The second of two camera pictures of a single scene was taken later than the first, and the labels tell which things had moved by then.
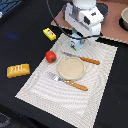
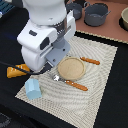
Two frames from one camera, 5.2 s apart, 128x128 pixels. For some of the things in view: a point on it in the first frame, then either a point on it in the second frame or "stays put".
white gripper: [88, 22] to [42, 44]
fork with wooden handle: [68, 82] stays put
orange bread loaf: [18, 70] stays put
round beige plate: [71, 68] stays put
